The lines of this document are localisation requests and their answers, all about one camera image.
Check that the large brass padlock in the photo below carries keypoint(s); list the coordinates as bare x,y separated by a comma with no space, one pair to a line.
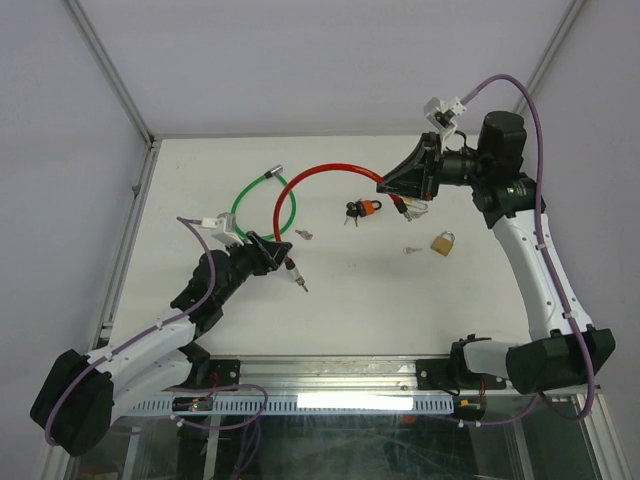
443,243

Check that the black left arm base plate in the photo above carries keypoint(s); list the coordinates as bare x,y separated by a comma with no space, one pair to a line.
212,373

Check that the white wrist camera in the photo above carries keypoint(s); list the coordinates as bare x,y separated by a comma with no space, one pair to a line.
443,115
223,228

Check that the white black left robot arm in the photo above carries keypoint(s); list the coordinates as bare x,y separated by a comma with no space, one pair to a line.
83,395

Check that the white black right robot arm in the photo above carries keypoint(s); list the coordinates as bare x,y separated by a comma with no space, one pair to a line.
565,349

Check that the green cable lock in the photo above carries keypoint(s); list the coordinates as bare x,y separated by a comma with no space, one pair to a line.
253,205

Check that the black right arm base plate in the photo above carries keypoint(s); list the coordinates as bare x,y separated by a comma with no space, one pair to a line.
439,374

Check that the silver keys of green lock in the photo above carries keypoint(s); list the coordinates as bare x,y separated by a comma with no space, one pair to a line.
304,234

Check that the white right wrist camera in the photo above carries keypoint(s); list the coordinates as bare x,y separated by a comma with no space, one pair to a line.
443,115

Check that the keys of orange padlock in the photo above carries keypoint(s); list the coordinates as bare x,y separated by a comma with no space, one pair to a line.
353,211

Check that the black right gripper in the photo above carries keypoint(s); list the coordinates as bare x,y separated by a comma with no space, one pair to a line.
419,175

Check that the orange black padlock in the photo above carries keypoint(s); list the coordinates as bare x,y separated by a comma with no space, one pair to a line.
366,208

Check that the silver key of large padlock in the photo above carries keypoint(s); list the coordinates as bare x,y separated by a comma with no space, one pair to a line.
412,250

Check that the aluminium mounting rail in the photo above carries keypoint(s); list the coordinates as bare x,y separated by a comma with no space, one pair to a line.
350,372

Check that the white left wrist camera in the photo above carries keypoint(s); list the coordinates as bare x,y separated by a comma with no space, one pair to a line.
223,228

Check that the small brass long-shackle padlock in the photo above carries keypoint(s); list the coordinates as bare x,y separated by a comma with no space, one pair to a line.
414,205

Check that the silver keys of red lock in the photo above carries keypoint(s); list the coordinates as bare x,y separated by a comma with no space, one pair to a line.
301,282

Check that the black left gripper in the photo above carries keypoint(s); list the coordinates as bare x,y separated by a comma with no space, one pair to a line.
266,255

